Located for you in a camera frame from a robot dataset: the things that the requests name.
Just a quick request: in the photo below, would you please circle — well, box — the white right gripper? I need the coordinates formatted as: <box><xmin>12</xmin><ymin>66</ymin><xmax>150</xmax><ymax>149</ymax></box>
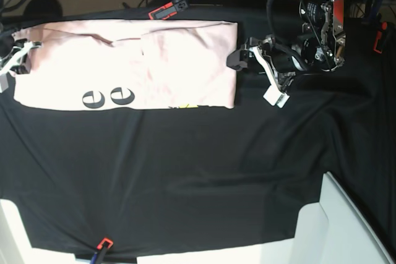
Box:
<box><xmin>1</xmin><ymin>40</ymin><xmax>42</xmax><ymax>93</ymax></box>

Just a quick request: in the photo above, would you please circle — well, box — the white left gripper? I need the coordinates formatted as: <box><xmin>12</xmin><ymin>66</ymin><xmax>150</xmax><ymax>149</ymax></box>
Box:
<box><xmin>226</xmin><ymin>36</ymin><xmax>302</xmax><ymax>108</ymax></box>

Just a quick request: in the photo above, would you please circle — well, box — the pink T-shirt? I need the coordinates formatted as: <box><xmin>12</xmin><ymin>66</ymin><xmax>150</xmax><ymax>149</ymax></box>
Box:
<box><xmin>14</xmin><ymin>20</ymin><xmax>238</xmax><ymax>111</ymax></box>

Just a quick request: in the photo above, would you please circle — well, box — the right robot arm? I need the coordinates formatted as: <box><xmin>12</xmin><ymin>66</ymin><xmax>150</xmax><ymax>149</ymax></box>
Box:
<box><xmin>1</xmin><ymin>0</ymin><xmax>42</xmax><ymax>92</ymax></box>

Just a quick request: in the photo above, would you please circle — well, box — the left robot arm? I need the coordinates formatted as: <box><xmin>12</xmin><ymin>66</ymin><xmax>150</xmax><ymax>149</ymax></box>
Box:
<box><xmin>226</xmin><ymin>0</ymin><xmax>346</xmax><ymax>108</ymax></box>

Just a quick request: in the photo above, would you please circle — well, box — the black table cloth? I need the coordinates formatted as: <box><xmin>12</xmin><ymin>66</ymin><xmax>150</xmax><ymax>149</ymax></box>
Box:
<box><xmin>1</xmin><ymin>7</ymin><xmax>395</xmax><ymax>259</ymax></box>

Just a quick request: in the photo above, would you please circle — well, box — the orange clamp at right edge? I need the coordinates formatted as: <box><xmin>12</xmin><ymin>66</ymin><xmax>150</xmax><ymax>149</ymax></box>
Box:
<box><xmin>373</xmin><ymin>22</ymin><xmax>388</xmax><ymax>54</ymax></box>

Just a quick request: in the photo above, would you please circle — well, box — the orange clamp at edge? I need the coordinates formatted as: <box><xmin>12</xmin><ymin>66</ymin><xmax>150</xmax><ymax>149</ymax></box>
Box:
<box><xmin>90</xmin><ymin>237</ymin><xmax>114</xmax><ymax>264</ymax></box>
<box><xmin>373</xmin><ymin>22</ymin><xmax>388</xmax><ymax>54</ymax></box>

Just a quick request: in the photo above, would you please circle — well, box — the orange clamp at front edge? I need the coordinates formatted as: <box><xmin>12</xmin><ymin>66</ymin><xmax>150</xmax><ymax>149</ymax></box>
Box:
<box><xmin>90</xmin><ymin>237</ymin><xmax>114</xmax><ymax>264</ymax></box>

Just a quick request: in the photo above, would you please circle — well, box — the orange black clamp blue handle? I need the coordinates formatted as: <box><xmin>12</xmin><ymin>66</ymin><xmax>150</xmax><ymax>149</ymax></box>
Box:
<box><xmin>148</xmin><ymin>0</ymin><xmax>190</xmax><ymax>20</ymax></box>

